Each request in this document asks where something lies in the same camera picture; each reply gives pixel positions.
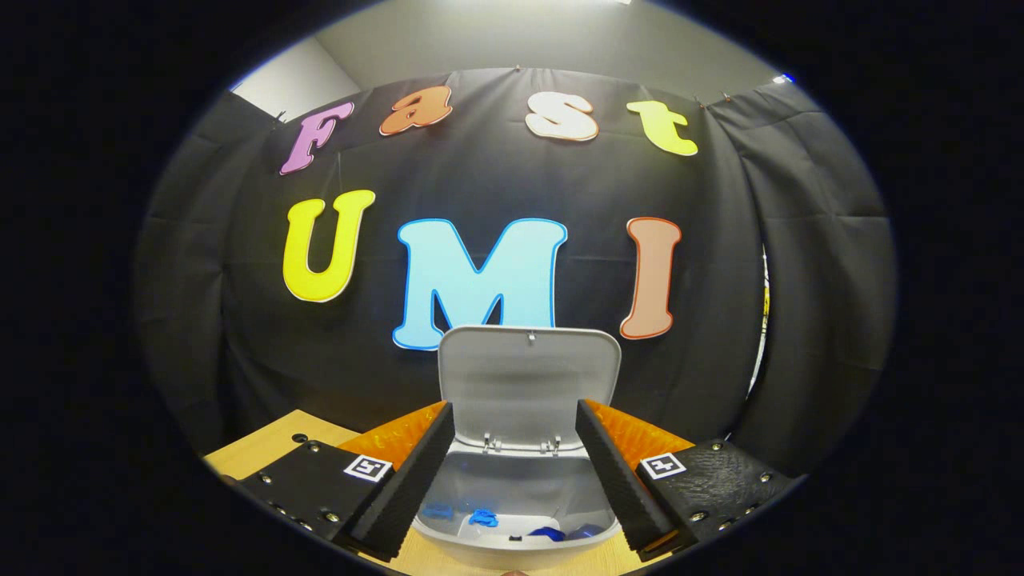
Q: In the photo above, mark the grey desktop garbage bin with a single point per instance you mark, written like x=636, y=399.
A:
x=520, y=384

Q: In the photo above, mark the black backdrop cloth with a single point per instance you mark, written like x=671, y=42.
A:
x=360, y=360

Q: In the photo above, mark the silver blue pop can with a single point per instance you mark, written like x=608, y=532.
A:
x=552, y=532

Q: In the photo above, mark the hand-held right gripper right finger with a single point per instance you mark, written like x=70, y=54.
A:
x=620, y=480

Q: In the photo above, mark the wooden desktop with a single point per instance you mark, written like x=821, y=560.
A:
x=264, y=448

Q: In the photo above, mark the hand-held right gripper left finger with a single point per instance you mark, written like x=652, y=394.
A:
x=416, y=480

